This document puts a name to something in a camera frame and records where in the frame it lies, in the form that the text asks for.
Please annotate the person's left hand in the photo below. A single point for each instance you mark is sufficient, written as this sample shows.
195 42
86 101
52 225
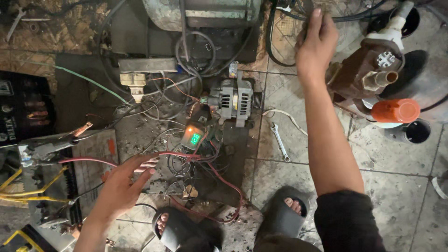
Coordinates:
117 190

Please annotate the person's right hand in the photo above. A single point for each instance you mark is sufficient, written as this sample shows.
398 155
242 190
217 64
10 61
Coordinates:
316 49

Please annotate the rusty brown water pump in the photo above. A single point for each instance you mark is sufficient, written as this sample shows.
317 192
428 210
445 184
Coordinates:
357 75

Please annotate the dark grey left slipper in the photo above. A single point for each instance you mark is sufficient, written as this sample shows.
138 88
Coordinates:
182 232

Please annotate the dark grey slipper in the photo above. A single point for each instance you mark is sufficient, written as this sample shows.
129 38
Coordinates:
182 232
280 217

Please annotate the white plastic pipe fitting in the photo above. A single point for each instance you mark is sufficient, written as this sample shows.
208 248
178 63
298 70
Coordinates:
392 26

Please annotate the metal jumper clamp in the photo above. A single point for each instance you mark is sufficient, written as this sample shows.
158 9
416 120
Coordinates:
49 148

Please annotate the digital voltmeter with green display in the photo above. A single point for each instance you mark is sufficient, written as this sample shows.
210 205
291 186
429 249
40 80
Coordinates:
193 137

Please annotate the grey car alternator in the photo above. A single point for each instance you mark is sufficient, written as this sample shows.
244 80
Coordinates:
232 98

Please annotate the silver combination wrench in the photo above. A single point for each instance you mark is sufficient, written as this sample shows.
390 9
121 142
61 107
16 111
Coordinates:
280 141

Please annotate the orange plastic cap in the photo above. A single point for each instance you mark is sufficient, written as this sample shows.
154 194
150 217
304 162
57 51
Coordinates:
395 110

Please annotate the beige brass fitting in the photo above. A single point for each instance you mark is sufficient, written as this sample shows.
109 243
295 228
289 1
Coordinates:
133 84

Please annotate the grey electric motor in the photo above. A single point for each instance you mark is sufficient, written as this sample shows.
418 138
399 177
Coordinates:
210 12

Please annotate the black car battery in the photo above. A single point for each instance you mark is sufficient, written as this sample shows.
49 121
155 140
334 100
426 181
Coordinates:
22 106

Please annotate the dark grey right slipper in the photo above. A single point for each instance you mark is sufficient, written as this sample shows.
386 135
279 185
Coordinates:
280 217

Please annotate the person's black sleeve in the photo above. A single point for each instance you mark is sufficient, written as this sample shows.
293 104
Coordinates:
346 224

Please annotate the white plastic strip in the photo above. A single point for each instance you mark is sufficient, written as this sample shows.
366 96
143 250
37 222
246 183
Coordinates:
439 185

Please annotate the dirty metal tool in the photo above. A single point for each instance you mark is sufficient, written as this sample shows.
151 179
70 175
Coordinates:
15 24

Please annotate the grey metal bracket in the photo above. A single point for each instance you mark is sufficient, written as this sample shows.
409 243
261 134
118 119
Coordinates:
147 65

